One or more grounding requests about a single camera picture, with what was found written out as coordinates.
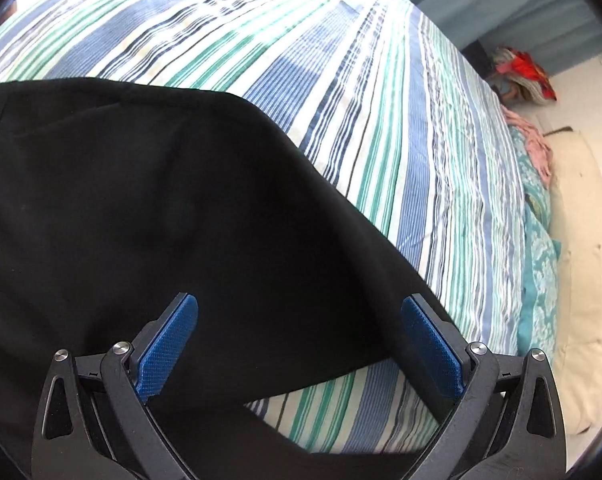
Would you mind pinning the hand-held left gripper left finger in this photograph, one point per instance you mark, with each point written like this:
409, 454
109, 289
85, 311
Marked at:
167, 347

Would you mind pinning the small teal patterned pillow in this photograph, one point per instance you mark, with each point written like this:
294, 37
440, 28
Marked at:
533, 195

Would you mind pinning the black pants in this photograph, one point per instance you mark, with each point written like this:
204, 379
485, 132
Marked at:
156, 210

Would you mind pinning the cream padded headboard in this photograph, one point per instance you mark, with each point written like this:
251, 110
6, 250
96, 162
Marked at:
581, 260

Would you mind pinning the pink cloth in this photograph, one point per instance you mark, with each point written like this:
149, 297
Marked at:
531, 140

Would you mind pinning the large teal patterned pillow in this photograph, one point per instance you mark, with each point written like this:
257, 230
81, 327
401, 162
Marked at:
541, 280

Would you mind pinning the pile of colourful clothes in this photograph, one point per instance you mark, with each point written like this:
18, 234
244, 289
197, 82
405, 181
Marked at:
526, 72

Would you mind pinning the dark bedside stand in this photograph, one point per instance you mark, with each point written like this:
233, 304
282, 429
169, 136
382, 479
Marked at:
476, 57

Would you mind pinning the striped bed sheet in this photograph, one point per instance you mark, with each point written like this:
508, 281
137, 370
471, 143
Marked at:
331, 110

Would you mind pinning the blue curtain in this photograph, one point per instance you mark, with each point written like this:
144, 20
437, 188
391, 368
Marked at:
481, 0

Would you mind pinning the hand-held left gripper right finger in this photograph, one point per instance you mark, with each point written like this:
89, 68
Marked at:
431, 347

